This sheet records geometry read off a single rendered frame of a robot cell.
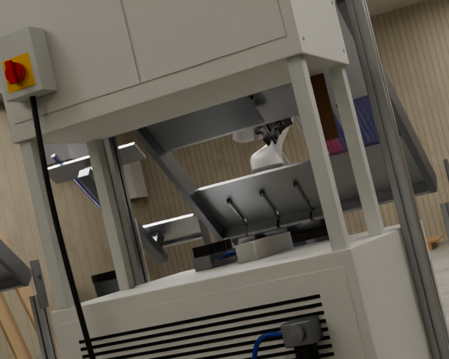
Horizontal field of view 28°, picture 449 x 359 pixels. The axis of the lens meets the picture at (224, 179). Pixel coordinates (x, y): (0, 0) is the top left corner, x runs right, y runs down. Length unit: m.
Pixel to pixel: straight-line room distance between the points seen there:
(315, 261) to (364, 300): 0.12
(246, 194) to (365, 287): 1.01
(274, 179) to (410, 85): 8.30
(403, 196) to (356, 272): 0.42
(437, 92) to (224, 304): 9.16
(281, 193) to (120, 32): 0.96
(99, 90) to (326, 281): 0.62
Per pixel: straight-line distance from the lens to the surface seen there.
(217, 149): 11.21
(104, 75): 1.90
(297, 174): 2.60
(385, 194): 2.63
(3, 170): 8.43
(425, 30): 10.94
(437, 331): 2.11
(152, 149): 2.53
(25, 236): 8.49
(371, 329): 1.72
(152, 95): 1.85
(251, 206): 2.72
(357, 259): 1.72
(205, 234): 2.83
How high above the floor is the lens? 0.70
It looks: 3 degrees up
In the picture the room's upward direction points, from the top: 13 degrees counter-clockwise
